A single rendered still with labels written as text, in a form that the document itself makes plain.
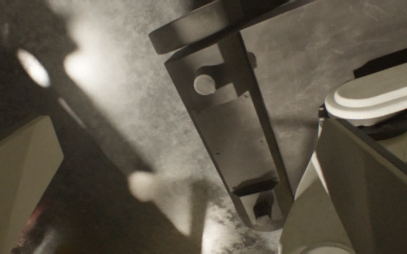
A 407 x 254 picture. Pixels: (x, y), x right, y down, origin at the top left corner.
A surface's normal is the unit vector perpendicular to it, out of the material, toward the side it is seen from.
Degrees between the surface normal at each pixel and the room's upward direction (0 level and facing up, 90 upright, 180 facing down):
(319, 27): 0
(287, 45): 0
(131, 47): 0
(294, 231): 115
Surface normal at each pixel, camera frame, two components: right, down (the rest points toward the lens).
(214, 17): 0.36, 0.24
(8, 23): -0.11, 0.48
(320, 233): -0.29, -0.96
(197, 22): 0.07, 0.39
